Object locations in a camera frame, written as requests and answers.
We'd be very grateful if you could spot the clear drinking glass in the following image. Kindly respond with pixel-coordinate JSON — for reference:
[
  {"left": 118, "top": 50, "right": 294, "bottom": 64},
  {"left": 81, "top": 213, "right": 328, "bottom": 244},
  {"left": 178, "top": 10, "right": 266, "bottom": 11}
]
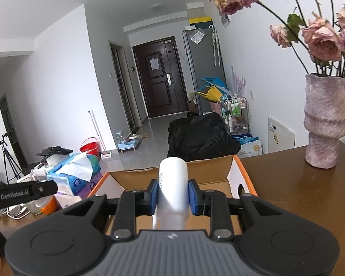
[{"left": 24, "top": 200, "right": 45, "bottom": 215}]

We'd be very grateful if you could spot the clear packet on refrigerator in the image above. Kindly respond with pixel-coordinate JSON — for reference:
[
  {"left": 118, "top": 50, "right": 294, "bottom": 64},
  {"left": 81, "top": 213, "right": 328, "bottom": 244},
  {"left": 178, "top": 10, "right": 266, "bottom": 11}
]
[{"left": 191, "top": 30, "right": 205, "bottom": 44}]

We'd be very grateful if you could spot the white folded umbrella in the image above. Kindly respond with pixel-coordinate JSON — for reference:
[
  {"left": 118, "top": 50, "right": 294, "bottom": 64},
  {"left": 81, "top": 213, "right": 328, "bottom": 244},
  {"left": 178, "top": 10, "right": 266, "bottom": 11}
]
[{"left": 209, "top": 24, "right": 221, "bottom": 66}]

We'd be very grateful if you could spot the grey interior door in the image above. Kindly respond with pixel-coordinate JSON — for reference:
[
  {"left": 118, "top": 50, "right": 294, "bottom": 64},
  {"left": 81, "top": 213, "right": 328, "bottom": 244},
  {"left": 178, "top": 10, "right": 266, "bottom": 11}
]
[{"left": 109, "top": 42, "right": 135, "bottom": 131}]

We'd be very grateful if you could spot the white wall electric panel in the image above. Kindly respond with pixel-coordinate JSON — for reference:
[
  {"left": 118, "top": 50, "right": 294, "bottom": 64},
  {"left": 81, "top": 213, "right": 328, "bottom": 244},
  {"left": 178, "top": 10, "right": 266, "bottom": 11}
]
[{"left": 220, "top": 13, "right": 232, "bottom": 29}]

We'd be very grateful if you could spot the blue tissue pack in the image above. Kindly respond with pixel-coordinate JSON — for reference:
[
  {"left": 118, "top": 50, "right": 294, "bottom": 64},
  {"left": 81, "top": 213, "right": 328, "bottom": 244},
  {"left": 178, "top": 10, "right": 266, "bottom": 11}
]
[{"left": 46, "top": 152, "right": 102, "bottom": 194}]

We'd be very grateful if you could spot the white leaning board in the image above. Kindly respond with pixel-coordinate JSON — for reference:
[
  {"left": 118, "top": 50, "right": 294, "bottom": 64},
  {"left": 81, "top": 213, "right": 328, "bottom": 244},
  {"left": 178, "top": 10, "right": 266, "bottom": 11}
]
[{"left": 267, "top": 116, "right": 296, "bottom": 153}]

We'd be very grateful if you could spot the dried pink rose bouquet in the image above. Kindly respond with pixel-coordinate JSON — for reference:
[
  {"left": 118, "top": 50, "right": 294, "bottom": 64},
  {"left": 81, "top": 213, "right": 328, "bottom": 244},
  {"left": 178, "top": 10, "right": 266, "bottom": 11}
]
[{"left": 208, "top": 0, "right": 345, "bottom": 78}]

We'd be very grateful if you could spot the pink textured vase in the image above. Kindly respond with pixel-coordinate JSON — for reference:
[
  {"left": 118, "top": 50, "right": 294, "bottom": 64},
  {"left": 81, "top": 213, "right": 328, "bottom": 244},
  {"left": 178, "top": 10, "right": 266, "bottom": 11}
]
[{"left": 303, "top": 74, "right": 345, "bottom": 169}]

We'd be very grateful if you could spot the orange-rimmed cardboard box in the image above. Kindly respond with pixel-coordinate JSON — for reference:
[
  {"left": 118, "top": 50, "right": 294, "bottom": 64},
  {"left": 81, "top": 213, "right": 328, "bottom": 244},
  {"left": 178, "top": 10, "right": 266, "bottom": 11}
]
[{"left": 88, "top": 155, "right": 258, "bottom": 235}]

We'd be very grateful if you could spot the yellow and black box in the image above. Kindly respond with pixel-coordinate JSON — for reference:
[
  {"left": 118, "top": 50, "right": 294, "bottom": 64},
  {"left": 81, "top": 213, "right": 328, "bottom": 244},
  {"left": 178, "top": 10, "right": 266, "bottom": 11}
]
[{"left": 188, "top": 16, "right": 213, "bottom": 27}]

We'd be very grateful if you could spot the metal trolley cart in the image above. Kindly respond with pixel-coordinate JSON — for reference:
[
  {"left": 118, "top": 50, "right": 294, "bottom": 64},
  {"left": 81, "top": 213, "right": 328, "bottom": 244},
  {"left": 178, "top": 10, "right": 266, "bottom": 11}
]
[{"left": 220, "top": 96, "right": 250, "bottom": 135}]

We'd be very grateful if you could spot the grey refrigerator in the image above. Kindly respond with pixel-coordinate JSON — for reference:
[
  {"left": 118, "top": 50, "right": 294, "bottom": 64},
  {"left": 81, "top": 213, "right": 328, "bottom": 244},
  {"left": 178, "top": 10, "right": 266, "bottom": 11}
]
[{"left": 182, "top": 24, "right": 227, "bottom": 115}]

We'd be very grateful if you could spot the white-handled mop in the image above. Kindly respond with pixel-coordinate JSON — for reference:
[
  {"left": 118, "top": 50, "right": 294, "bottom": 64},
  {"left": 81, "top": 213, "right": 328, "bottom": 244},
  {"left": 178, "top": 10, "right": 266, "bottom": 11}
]
[{"left": 88, "top": 110, "right": 112, "bottom": 159}]

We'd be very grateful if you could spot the black folding stand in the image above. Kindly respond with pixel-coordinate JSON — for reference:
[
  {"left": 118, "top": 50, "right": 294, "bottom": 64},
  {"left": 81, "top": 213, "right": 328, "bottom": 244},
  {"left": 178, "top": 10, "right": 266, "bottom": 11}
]
[{"left": 36, "top": 146, "right": 74, "bottom": 157}]

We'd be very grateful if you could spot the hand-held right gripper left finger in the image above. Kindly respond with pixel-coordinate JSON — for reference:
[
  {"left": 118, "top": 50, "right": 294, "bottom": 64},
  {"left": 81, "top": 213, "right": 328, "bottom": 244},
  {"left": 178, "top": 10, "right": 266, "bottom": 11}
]
[{"left": 64, "top": 179, "right": 158, "bottom": 240}]

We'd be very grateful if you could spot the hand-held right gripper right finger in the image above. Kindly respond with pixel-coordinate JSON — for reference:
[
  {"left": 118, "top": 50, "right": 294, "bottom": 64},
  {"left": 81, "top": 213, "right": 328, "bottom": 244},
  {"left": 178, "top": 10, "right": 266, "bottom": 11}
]
[{"left": 188, "top": 178, "right": 285, "bottom": 240}]

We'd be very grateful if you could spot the white cylindrical device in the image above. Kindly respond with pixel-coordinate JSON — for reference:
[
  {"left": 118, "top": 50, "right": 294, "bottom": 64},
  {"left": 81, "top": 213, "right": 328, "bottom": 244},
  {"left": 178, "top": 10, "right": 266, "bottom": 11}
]
[{"left": 152, "top": 157, "right": 190, "bottom": 230}]

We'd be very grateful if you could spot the blue pet water feeder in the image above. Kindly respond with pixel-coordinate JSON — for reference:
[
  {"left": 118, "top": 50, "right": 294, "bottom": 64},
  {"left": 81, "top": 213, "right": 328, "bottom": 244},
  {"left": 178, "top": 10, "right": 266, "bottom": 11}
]
[{"left": 115, "top": 131, "right": 138, "bottom": 153}]

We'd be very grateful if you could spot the red bucket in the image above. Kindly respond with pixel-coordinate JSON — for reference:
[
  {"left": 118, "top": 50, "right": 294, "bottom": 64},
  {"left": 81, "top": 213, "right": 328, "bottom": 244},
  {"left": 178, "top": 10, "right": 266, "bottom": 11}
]
[{"left": 80, "top": 138, "right": 100, "bottom": 157}]

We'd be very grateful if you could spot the dark brown entrance door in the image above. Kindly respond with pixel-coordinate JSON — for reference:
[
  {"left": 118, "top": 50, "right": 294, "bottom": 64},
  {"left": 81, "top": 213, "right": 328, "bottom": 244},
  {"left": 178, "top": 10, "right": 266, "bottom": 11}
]
[{"left": 132, "top": 36, "right": 189, "bottom": 119}]

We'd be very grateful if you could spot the pink bucket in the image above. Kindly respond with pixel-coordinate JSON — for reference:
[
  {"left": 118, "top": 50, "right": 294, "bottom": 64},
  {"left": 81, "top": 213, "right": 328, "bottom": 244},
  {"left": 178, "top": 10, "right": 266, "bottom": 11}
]
[{"left": 208, "top": 100, "right": 222, "bottom": 114}]

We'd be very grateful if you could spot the black tripod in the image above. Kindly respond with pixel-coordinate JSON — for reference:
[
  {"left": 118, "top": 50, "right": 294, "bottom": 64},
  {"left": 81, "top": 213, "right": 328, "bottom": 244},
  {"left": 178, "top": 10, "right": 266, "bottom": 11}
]
[{"left": 0, "top": 134, "right": 23, "bottom": 183}]

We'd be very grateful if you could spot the white and blue bag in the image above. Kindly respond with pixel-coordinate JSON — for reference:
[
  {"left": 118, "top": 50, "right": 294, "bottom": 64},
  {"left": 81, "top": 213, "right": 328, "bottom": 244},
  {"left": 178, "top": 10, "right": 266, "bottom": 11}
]
[{"left": 231, "top": 134, "right": 263, "bottom": 158}]

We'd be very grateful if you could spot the purple feather decoration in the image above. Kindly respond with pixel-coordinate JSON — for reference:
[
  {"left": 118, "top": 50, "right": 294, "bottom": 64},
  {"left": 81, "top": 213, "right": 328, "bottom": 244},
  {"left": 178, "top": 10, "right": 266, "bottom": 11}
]
[{"left": 230, "top": 65, "right": 246, "bottom": 98}]

